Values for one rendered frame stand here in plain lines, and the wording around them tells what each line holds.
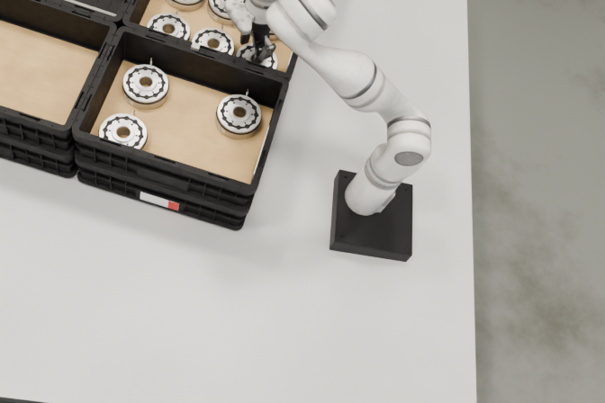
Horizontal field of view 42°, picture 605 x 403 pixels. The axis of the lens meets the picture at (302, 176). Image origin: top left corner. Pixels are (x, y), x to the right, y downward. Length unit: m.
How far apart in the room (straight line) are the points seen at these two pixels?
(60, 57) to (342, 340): 0.91
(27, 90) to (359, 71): 0.78
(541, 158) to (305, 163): 1.38
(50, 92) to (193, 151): 0.34
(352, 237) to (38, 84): 0.79
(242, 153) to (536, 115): 1.69
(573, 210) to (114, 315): 1.88
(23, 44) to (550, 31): 2.28
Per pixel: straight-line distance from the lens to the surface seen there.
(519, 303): 2.81
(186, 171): 1.62
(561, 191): 3.08
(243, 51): 1.89
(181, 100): 1.82
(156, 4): 1.98
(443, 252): 1.94
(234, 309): 1.76
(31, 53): 1.89
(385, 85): 1.49
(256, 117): 1.79
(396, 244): 1.85
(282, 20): 1.31
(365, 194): 1.77
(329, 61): 1.40
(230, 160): 1.76
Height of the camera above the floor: 2.37
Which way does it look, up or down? 60 degrees down
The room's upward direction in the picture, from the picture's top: 25 degrees clockwise
